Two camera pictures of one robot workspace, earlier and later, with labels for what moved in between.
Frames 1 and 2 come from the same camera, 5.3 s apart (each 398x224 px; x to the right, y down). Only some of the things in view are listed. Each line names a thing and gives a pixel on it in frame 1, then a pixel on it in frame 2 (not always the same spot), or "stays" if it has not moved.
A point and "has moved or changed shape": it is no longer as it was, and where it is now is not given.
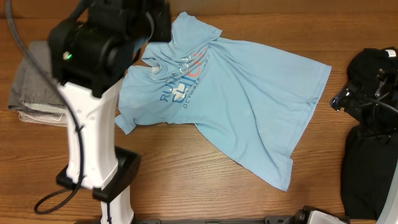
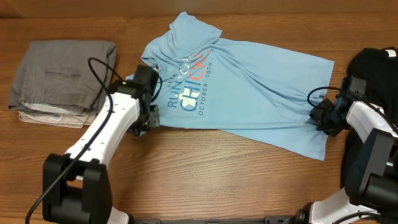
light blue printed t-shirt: x=257 y=106 has moved or changed shape
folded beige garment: x=51 y=119 stays
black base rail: x=267 y=219 stays
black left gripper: x=160 y=15 → x=154 y=122
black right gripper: x=360 y=94 → x=314 y=116
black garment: x=370 y=154 stays
